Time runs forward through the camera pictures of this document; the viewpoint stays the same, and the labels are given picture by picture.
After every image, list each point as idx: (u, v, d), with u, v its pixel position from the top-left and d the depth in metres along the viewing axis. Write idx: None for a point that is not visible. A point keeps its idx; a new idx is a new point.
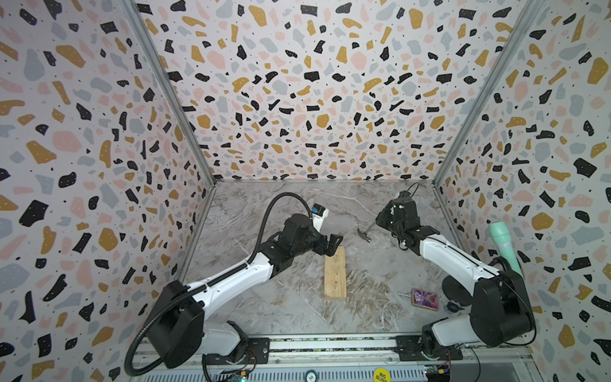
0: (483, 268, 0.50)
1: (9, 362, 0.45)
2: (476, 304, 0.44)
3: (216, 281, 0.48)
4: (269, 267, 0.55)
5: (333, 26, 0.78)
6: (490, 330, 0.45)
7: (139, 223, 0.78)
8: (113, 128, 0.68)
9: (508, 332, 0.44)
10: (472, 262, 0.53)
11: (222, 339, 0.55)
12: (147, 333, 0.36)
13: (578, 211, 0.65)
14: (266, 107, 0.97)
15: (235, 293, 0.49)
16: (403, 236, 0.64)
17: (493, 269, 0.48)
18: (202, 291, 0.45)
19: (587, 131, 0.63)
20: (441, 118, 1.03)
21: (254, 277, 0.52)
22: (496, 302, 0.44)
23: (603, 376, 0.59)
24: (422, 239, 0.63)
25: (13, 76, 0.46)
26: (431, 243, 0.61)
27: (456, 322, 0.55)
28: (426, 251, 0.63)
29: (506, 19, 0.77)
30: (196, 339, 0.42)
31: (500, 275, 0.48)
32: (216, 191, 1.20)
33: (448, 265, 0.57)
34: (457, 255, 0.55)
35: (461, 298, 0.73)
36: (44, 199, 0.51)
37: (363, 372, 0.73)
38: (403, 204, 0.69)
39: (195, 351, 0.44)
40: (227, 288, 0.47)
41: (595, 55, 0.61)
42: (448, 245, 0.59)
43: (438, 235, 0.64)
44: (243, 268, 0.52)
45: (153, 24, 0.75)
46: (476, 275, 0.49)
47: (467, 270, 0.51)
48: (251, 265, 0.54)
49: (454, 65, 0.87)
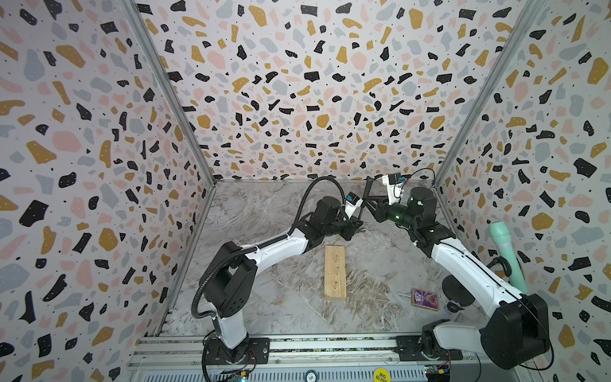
0: (504, 290, 0.46)
1: (9, 362, 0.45)
2: (492, 325, 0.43)
3: (263, 245, 0.54)
4: (305, 241, 0.60)
5: (333, 26, 0.78)
6: (504, 353, 0.43)
7: (139, 223, 0.78)
8: (113, 128, 0.68)
9: (524, 356, 0.41)
10: (492, 279, 0.48)
11: (237, 326, 0.58)
12: (208, 287, 0.49)
13: (579, 211, 0.65)
14: (266, 107, 0.97)
15: (278, 259, 0.54)
16: (415, 235, 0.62)
17: (515, 291, 0.46)
18: (253, 251, 0.51)
19: (587, 131, 0.63)
20: (441, 118, 1.03)
21: (292, 247, 0.57)
22: (518, 329, 0.40)
23: (603, 376, 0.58)
24: (437, 244, 0.57)
25: (14, 76, 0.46)
26: (447, 251, 0.56)
27: (461, 330, 0.59)
28: (439, 255, 0.58)
29: (507, 19, 0.77)
30: (245, 294, 0.47)
31: (523, 298, 0.44)
32: (216, 191, 1.20)
33: (463, 275, 0.53)
34: (476, 269, 0.51)
35: (461, 297, 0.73)
36: (44, 199, 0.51)
37: (363, 372, 0.73)
38: (422, 200, 0.60)
39: (245, 304, 0.49)
40: (273, 252, 0.53)
41: (595, 55, 0.61)
42: (465, 255, 0.54)
43: (454, 241, 0.58)
44: (283, 238, 0.58)
45: (153, 24, 0.75)
46: (497, 298, 0.45)
47: (486, 289, 0.47)
48: (291, 237, 0.59)
49: (454, 65, 0.87)
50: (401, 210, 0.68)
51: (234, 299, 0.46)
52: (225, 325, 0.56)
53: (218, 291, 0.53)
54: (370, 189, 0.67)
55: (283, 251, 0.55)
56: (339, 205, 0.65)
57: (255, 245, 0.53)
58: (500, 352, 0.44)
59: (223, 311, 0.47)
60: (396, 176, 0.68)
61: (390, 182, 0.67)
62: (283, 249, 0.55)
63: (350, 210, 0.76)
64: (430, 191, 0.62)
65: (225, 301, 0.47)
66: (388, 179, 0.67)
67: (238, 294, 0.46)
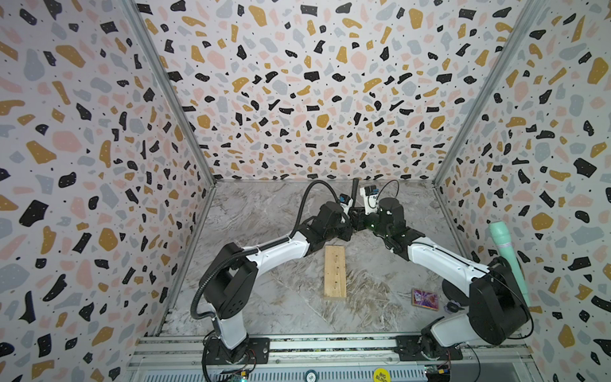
0: (473, 267, 0.51)
1: (9, 361, 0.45)
2: (472, 304, 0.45)
3: (264, 247, 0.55)
4: (306, 244, 0.60)
5: (333, 26, 0.78)
6: (490, 329, 0.46)
7: (139, 223, 0.78)
8: (113, 128, 0.68)
9: (507, 328, 0.44)
10: (461, 261, 0.53)
11: (237, 327, 0.58)
12: (208, 289, 0.49)
13: (579, 211, 0.65)
14: (266, 107, 0.97)
15: (278, 262, 0.54)
16: (391, 243, 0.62)
17: (483, 267, 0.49)
18: (254, 253, 0.51)
19: (587, 131, 0.63)
20: (441, 118, 1.03)
21: (293, 251, 0.57)
22: (492, 300, 0.44)
23: (603, 376, 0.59)
24: (410, 246, 0.62)
25: (14, 76, 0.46)
26: (418, 248, 0.61)
27: (455, 323, 0.60)
28: (414, 255, 0.62)
29: (506, 19, 0.77)
30: (245, 296, 0.47)
31: (492, 271, 0.49)
32: (216, 191, 1.20)
33: (437, 267, 0.57)
34: (446, 256, 0.56)
35: (460, 298, 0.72)
36: (44, 199, 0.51)
37: (363, 372, 0.73)
38: (391, 210, 0.65)
39: (243, 306, 0.49)
40: (274, 255, 0.53)
41: (595, 55, 0.61)
42: (435, 247, 0.59)
43: (424, 238, 0.64)
44: (284, 241, 0.58)
45: (153, 24, 0.75)
46: (469, 276, 0.49)
47: (458, 271, 0.51)
48: (292, 239, 0.59)
49: (454, 65, 0.87)
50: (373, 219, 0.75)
51: (233, 301, 0.46)
52: (225, 326, 0.56)
53: (219, 292, 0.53)
54: (356, 192, 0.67)
55: (284, 255, 0.54)
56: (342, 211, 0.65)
57: (256, 247, 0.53)
58: (488, 329, 0.46)
59: (222, 313, 0.47)
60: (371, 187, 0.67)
61: (365, 193, 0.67)
62: (285, 252, 0.55)
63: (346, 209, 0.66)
64: (397, 199, 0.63)
65: (225, 302, 0.47)
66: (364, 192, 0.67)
67: (238, 295, 0.46)
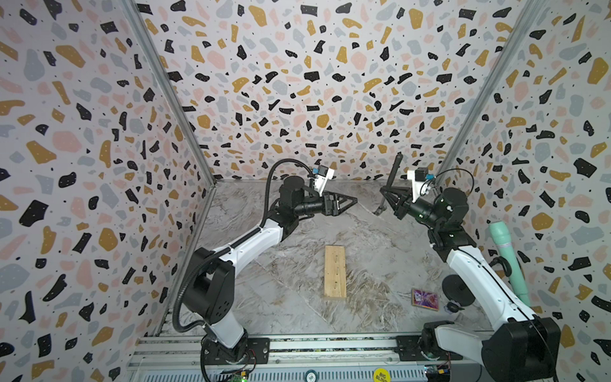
0: (516, 307, 0.44)
1: (9, 362, 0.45)
2: (493, 338, 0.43)
3: (237, 243, 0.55)
4: (279, 230, 0.59)
5: (333, 26, 0.78)
6: (501, 368, 0.43)
7: (139, 223, 0.78)
8: (113, 128, 0.68)
9: (524, 376, 0.40)
10: (505, 294, 0.46)
11: (231, 326, 0.57)
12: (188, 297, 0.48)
13: (579, 211, 0.65)
14: (266, 107, 0.97)
15: (254, 254, 0.52)
16: (434, 238, 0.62)
17: (528, 312, 0.43)
18: (227, 252, 0.50)
19: (587, 131, 0.63)
20: (441, 118, 1.03)
21: (267, 239, 0.56)
22: (519, 346, 0.39)
23: (603, 376, 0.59)
24: (454, 251, 0.56)
25: (13, 76, 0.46)
26: (464, 259, 0.54)
27: (461, 337, 0.58)
28: (454, 261, 0.56)
29: (507, 19, 0.77)
30: (228, 296, 0.46)
31: (535, 321, 0.42)
32: (216, 191, 1.20)
33: (475, 284, 0.51)
34: (489, 281, 0.49)
35: (461, 297, 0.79)
36: (44, 199, 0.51)
37: (363, 372, 0.73)
38: (453, 207, 0.56)
39: (230, 306, 0.48)
40: (248, 249, 0.52)
41: (595, 55, 0.61)
42: (481, 266, 0.52)
43: (473, 249, 0.56)
44: (257, 231, 0.57)
45: (153, 24, 0.75)
46: (507, 315, 0.43)
47: (496, 303, 0.46)
48: (264, 228, 0.59)
49: (454, 65, 0.87)
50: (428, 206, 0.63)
51: (218, 303, 0.45)
52: (219, 329, 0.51)
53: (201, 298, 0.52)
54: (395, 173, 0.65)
55: (258, 245, 0.54)
56: (304, 185, 0.62)
57: (229, 245, 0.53)
58: (500, 368, 0.43)
59: (210, 317, 0.46)
60: (425, 173, 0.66)
61: (416, 179, 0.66)
62: (258, 243, 0.54)
63: (318, 183, 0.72)
64: (464, 196, 0.56)
65: (210, 307, 0.46)
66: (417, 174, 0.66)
67: (221, 297, 0.45)
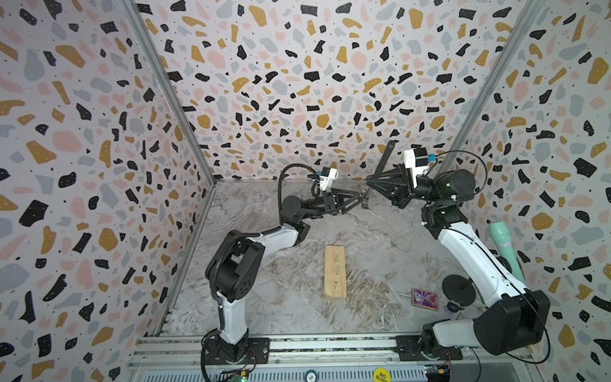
0: (509, 282, 0.45)
1: (9, 362, 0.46)
2: (487, 314, 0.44)
3: (266, 233, 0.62)
4: (296, 231, 0.67)
5: (333, 26, 0.78)
6: (494, 341, 0.45)
7: (139, 223, 0.78)
8: (113, 128, 0.68)
9: (515, 344, 0.42)
10: (498, 270, 0.47)
11: (238, 319, 0.58)
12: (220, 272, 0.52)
13: (579, 211, 0.65)
14: (266, 107, 0.97)
15: (275, 248, 0.59)
16: (426, 216, 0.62)
17: (519, 286, 0.44)
18: (258, 235, 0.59)
19: (587, 131, 0.63)
20: (441, 118, 1.03)
21: (288, 237, 0.64)
22: (512, 321, 0.40)
23: (603, 376, 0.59)
24: (447, 229, 0.55)
25: (13, 76, 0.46)
26: (457, 236, 0.53)
27: (458, 326, 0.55)
28: (446, 239, 0.56)
29: (507, 19, 0.77)
30: (252, 276, 0.50)
31: (527, 293, 0.43)
32: (216, 191, 1.20)
33: (467, 261, 0.52)
34: (482, 257, 0.49)
35: (461, 297, 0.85)
36: (44, 199, 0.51)
37: (363, 372, 0.73)
38: (458, 195, 0.50)
39: (251, 286, 0.52)
40: (273, 238, 0.59)
41: (595, 55, 0.61)
42: (474, 243, 0.51)
43: (465, 227, 0.55)
44: (278, 228, 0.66)
45: (153, 24, 0.75)
46: (500, 290, 0.44)
47: (490, 280, 0.46)
48: (286, 228, 0.67)
49: (454, 65, 0.87)
50: (431, 184, 0.56)
51: (243, 282, 0.50)
52: (231, 314, 0.57)
53: (228, 276, 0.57)
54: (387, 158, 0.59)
55: (281, 239, 0.61)
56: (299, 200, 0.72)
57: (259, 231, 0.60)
58: (492, 341, 0.45)
59: (235, 294, 0.50)
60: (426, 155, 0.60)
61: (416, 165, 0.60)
62: (281, 237, 0.61)
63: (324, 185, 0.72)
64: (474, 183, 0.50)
65: (236, 284, 0.50)
66: (413, 153, 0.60)
67: (248, 275, 0.50)
